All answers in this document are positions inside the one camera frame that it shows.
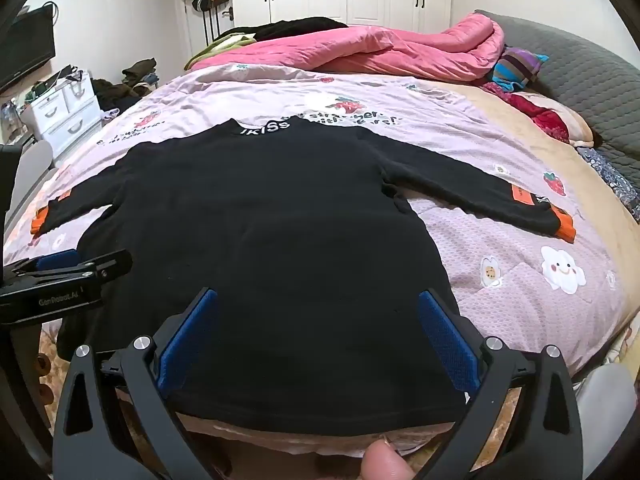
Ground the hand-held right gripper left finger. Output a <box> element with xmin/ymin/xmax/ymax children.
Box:
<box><xmin>52</xmin><ymin>287</ymin><xmax>221</xmax><ymax>480</ymax></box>

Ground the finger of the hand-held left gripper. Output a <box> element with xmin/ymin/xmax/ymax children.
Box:
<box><xmin>4</xmin><ymin>251</ymin><xmax>81</xmax><ymax>277</ymax></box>
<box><xmin>10</xmin><ymin>249</ymin><xmax>134</xmax><ymax>291</ymax></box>

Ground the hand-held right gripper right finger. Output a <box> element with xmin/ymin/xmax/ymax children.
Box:
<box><xmin>410</xmin><ymin>288</ymin><xmax>586</xmax><ymax>480</ymax></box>

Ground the black sweater with orange cuffs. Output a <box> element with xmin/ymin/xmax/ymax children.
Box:
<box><xmin>31</xmin><ymin>119</ymin><xmax>576</xmax><ymax>436</ymax></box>

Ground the dark clothes pile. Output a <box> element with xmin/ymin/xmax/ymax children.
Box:
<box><xmin>92</xmin><ymin>78</ymin><xmax>151</xmax><ymax>111</ymax></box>

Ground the olive clothes pile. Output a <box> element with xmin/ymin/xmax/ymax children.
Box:
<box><xmin>121</xmin><ymin>58</ymin><xmax>161</xmax><ymax>88</ymax></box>

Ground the black clothes heap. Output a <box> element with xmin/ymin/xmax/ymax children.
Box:
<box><xmin>220</xmin><ymin>16</ymin><xmax>349</xmax><ymax>43</ymax></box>

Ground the person's right hand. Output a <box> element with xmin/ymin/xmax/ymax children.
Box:
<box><xmin>360</xmin><ymin>442</ymin><xmax>416</xmax><ymax>480</ymax></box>

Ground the pink printed quilt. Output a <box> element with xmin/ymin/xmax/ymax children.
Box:
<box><xmin>2</xmin><ymin>62</ymin><xmax>636</xmax><ymax>376</ymax></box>

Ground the grey chair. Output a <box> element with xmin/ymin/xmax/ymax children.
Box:
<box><xmin>7</xmin><ymin>139</ymin><xmax>55</xmax><ymax>226</ymax></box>

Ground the white drawer cabinet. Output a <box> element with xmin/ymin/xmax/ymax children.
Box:
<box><xmin>24</xmin><ymin>70</ymin><xmax>103</xmax><ymax>158</ymax></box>

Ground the cluttered desk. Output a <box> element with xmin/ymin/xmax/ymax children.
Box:
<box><xmin>0</xmin><ymin>95</ymin><xmax>31</xmax><ymax>146</ymax></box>

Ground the tan fuzzy robe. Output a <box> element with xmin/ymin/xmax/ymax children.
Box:
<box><xmin>30</xmin><ymin>320</ymin><xmax>526</xmax><ymax>480</ymax></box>

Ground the beige blanket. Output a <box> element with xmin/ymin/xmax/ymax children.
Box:
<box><xmin>440</xmin><ymin>80</ymin><xmax>640</xmax><ymax>241</ymax></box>

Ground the black television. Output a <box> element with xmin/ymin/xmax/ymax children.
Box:
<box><xmin>0</xmin><ymin>7</ymin><xmax>57</xmax><ymax>93</ymax></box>

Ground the blue patterned cloth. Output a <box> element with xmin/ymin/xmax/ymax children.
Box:
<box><xmin>575</xmin><ymin>145</ymin><xmax>640</xmax><ymax>206</ymax></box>

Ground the red cloth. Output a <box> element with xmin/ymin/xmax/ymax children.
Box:
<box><xmin>480</xmin><ymin>82</ymin><xmax>571</xmax><ymax>143</ymax></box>

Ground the green blanket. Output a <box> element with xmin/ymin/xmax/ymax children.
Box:
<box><xmin>184</xmin><ymin>32</ymin><xmax>258</xmax><ymax>71</ymax></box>

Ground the striped pillow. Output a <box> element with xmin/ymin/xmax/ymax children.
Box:
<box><xmin>487</xmin><ymin>46</ymin><xmax>548</xmax><ymax>93</ymax></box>

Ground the pink comforter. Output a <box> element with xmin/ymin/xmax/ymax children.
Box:
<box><xmin>190</xmin><ymin>10</ymin><xmax>506</xmax><ymax>81</ymax></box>

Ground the grey quilted headboard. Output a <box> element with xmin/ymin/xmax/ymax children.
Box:
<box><xmin>472</xmin><ymin>9</ymin><xmax>640</xmax><ymax>186</ymax></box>

